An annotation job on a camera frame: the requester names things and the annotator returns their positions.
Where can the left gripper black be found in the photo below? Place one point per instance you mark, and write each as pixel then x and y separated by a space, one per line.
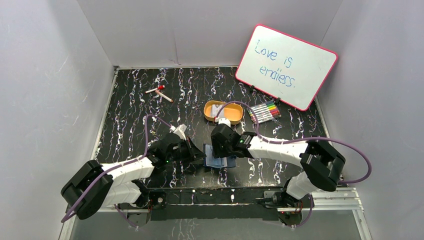
pixel 189 149

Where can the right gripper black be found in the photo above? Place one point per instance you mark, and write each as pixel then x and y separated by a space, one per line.
pixel 217 151

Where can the blue leather card holder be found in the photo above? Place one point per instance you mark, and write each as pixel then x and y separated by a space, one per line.
pixel 217 163

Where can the orange oval tray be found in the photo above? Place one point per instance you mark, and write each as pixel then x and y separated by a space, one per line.
pixel 234 112

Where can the silver credit card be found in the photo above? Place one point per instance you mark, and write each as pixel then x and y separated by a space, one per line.
pixel 215 108

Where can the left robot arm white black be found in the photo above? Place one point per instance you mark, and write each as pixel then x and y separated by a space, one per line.
pixel 96 185

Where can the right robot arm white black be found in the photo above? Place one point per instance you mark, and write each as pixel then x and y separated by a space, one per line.
pixel 322 164

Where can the pack of coloured markers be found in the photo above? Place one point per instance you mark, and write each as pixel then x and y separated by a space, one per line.
pixel 264 112

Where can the white marker red tip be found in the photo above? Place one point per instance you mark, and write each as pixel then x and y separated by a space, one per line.
pixel 164 96

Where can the red capped marker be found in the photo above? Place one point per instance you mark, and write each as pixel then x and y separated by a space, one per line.
pixel 155 89

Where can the pink framed whiteboard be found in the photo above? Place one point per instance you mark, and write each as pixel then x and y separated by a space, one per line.
pixel 285 67

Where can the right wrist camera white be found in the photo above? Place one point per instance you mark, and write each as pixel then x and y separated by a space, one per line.
pixel 222 121

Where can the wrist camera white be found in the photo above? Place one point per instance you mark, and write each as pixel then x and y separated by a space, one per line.
pixel 222 121
pixel 179 131

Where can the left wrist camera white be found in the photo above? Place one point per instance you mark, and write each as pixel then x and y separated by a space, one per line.
pixel 179 131

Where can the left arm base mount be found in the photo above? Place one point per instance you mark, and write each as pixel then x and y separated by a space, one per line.
pixel 149 201

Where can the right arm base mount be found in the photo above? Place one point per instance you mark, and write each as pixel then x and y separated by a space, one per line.
pixel 280 199

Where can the aluminium frame rail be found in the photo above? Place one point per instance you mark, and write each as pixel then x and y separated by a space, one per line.
pixel 240 203

